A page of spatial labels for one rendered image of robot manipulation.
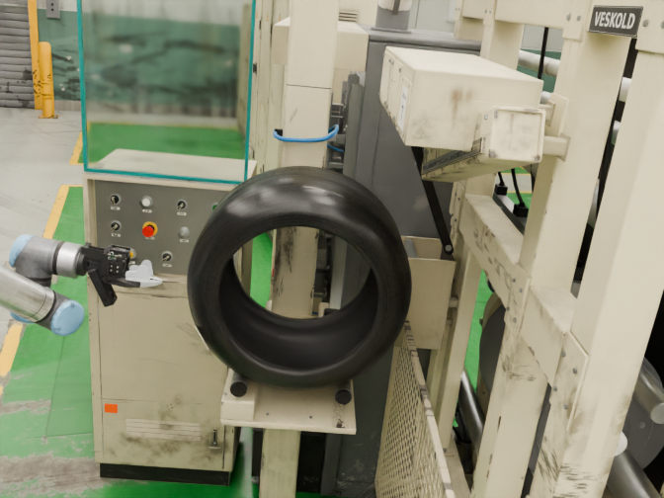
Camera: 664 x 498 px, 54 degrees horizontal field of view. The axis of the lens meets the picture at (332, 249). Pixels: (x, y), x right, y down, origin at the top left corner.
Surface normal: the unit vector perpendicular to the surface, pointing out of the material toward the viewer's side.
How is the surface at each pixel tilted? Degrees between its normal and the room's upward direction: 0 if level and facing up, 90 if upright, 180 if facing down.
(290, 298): 90
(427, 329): 90
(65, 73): 90
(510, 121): 72
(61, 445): 0
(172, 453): 90
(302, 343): 35
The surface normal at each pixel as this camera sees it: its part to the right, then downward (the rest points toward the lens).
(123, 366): 0.01, 0.36
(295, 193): 0.01, -0.45
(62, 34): 0.26, 0.37
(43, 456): 0.09, -0.93
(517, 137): 0.04, 0.05
